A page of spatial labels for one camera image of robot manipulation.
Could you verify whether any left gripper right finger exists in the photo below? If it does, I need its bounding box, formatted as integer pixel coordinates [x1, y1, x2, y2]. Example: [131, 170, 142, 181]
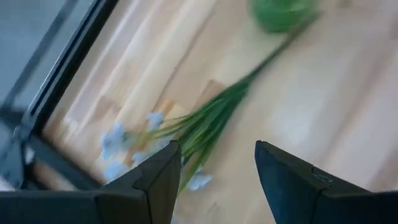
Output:
[254, 140, 398, 224]

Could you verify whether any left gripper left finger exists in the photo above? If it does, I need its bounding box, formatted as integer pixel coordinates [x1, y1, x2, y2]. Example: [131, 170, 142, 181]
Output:
[0, 139, 182, 224]

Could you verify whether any white artificial flower bunch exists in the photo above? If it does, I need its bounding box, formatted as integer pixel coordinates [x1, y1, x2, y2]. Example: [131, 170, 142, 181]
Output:
[99, 12, 323, 192]

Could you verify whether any green glass vase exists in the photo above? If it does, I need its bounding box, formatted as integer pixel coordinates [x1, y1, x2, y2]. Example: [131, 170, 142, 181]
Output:
[250, 0, 320, 34]

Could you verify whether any black aluminium table frame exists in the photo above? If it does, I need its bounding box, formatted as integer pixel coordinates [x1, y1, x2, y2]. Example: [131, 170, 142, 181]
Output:
[0, 0, 119, 190]

